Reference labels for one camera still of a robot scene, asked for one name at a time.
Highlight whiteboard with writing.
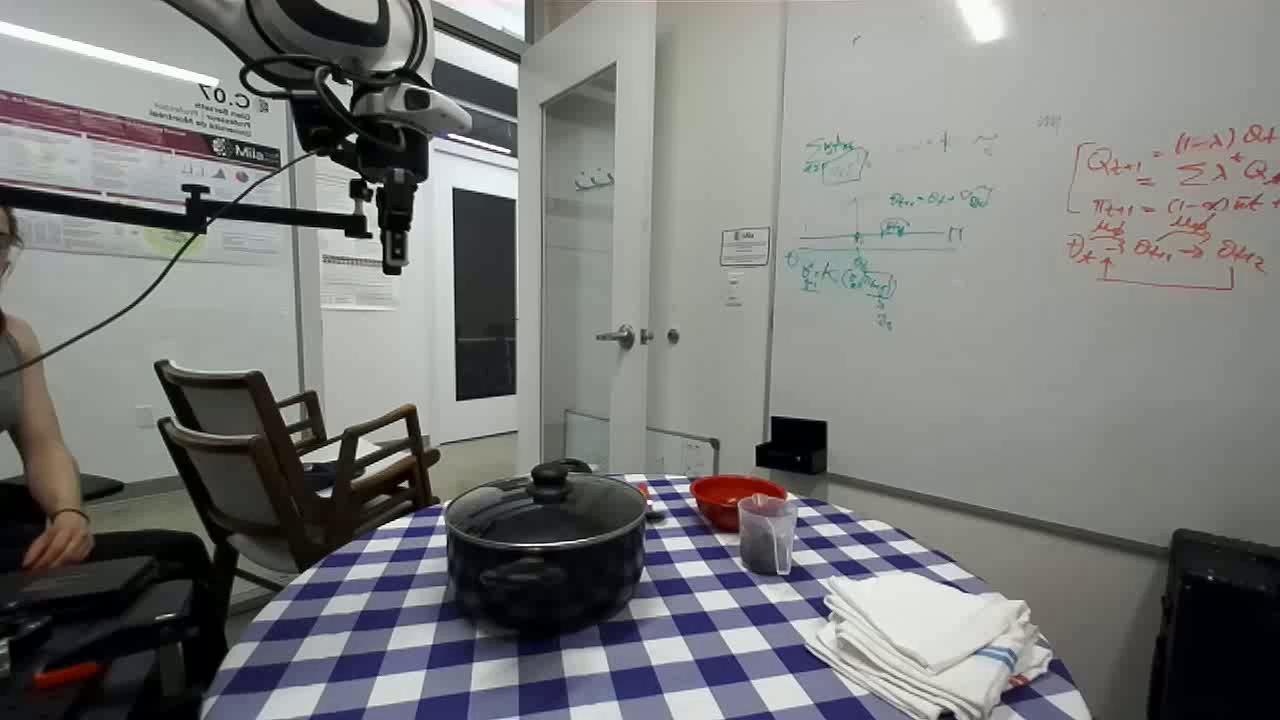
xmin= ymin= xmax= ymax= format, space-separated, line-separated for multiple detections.
xmin=769 ymin=0 xmax=1280 ymax=551

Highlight person's hand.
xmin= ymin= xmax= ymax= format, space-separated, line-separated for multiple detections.
xmin=17 ymin=505 xmax=101 ymax=580

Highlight black cooking pot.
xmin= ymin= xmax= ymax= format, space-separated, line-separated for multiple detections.
xmin=439 ymin=458 xmax=656 ymax=639

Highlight red handled tool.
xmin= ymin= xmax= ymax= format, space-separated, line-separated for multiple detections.
xmin=25 ymin=655 xmax=112 ymax=696

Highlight person's bare forearm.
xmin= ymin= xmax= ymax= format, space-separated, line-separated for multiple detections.
xmin=0 ymin=313 xmax=95 ymax=529

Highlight folded white towels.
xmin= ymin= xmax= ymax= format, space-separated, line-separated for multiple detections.
xmin=801 ymin=569 xmax=1058 ymax=720

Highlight dark wooden chair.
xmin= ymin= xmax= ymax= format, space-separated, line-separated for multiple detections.
xmin=151 ymin=399 xmax=445 ymax=595
xmin=147 ymin=355 xmax=333 ymax=462

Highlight small door sign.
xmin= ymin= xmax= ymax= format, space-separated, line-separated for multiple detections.
xmin=718 ymin=224 xmax=776 ymax=273

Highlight wall poster with red band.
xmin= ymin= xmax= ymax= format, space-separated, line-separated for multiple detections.
xmin=0 ymin=84 xmax=294 ymax=270

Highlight black boom rod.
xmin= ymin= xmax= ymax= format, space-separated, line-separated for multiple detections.
xmin=0 ymin=177 xmax=382 ymax=247

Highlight red bowl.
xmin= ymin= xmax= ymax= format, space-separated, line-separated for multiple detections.
xmin=687 ymin=472 xmax=791 ymax=535

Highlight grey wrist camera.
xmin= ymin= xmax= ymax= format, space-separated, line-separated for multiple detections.
xmin=348 ymin=82 xmax=478 ymax=139

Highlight white door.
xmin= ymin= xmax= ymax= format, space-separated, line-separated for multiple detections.
xmin=537 ymin=59 xmax=660 ymax=479

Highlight large black cabinet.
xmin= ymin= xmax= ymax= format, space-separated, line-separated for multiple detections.
xmin=1146 ymin=526 xmax=1280 ymax=720

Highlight black laptop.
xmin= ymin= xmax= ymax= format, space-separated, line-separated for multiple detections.
xmin=0 ymin=551 xmax=170 ymax=623

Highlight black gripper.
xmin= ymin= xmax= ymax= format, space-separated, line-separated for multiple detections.
xmin=339 ymin=119 xmax=438 ymax=282

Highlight dark glass door panel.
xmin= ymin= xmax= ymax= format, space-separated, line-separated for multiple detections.
xmin=449 ymin=183 xmax=520 ymax=406

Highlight clear plastic measuring cup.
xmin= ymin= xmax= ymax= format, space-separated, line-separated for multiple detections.
xmin=734 ymin=494 xmax=801 ymax=580

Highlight blue white checkered tablecloth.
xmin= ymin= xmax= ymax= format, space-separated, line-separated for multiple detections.
xmin=196 ymin=472 xmax=1097 ymax=720

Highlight seated person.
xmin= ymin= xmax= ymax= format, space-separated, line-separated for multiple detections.
xmin=0 ymin=203 xmax=224 ymax=720

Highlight thin black cable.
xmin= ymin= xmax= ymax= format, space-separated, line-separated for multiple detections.
xmin=0 ymin=150 xmax=321 ymax=383

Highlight silver door handle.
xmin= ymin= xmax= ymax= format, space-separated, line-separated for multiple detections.
xmin=591 ymin=320 xmax=645 ymax=355

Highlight small black box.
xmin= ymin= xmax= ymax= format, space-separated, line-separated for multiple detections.
xmin=751 ymin=412 xmax=832 ymax=479

